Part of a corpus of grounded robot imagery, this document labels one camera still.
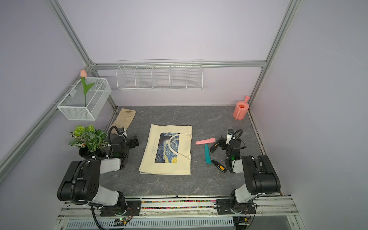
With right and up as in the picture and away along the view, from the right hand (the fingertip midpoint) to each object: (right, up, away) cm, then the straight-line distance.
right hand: (229, 135), depth 93 cm
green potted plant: (-77, -1, -21) cm, 80 cm away
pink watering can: (+12, +18, +12) cm, 24 cm away
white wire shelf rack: (-48, +43, +10) cm, 65 cm away
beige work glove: (-78, +10, +18) cm, 81 cm away
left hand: (-66, 0, -1) cm, 66 cm away
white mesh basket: (-88, +18, -18) cm, 92 cm away
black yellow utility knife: (-8, -18, -6) cm, 21 cm away
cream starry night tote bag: (-40, -11, -1) cm, 41 cm away
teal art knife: (-14, -14, -1) cm, 20 cm away
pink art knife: (-15, -5, +6) cm, 17 cm away
